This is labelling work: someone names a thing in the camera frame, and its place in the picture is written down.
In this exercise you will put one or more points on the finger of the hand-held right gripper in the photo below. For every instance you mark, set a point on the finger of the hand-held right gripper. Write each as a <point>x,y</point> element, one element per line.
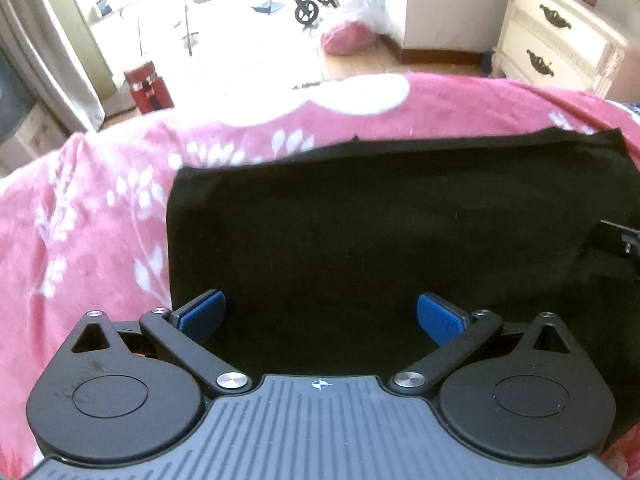
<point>625,240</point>

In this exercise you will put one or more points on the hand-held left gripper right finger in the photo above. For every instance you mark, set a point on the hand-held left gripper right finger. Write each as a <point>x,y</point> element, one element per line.
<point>442,317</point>

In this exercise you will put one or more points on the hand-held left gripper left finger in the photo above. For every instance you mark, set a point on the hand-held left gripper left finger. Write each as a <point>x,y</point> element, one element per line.
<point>202,317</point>

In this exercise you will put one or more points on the black printed t-shirt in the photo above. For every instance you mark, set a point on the black printed t-shirt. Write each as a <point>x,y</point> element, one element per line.
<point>350,220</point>

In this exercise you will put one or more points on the pink floral blanket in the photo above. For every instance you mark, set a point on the pink floral blanket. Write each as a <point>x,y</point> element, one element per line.
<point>90,220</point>

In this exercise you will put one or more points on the cream nightstand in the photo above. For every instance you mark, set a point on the cream nightstand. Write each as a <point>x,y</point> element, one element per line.
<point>560,35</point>

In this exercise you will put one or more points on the small blue object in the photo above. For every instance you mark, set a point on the small blue object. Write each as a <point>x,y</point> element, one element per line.
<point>487,61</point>

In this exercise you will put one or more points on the red thermos bottle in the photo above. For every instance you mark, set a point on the red thermos bottle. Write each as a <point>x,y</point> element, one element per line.
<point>150,87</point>

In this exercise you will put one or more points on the white water dispenser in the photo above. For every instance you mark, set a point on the white water dispenser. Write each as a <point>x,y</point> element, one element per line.
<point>30,140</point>

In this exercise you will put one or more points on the blue water jug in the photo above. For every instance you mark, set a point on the blue water jug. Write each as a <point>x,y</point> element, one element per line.
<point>12,95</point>

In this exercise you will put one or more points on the pink bundle in plastic bag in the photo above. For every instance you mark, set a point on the pink bundle in plastic bag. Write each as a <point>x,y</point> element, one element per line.
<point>350,37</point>

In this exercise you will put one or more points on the grey curtain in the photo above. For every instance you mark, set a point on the grey curtain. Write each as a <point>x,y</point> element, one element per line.
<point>55,45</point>

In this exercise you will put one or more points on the folding table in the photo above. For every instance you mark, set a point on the folding table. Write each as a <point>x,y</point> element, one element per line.
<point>145,5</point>

